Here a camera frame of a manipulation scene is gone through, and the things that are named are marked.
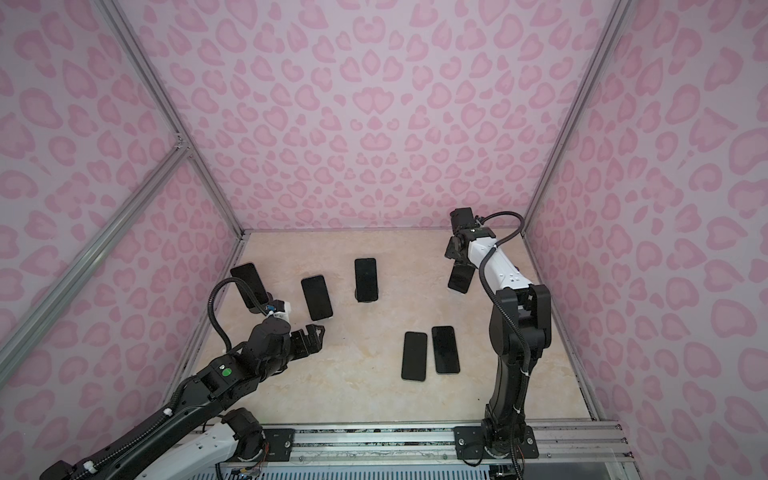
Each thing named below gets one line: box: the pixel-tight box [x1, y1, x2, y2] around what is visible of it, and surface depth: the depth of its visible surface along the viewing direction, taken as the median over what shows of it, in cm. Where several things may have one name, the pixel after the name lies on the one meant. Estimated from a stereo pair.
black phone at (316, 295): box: [300, 275, 333, 321], surface depth 94 cm
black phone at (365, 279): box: [354, 258, 379, 302], surface depth 97 cm
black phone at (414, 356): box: [401, 331, 427, 382], surface depth 88 cm
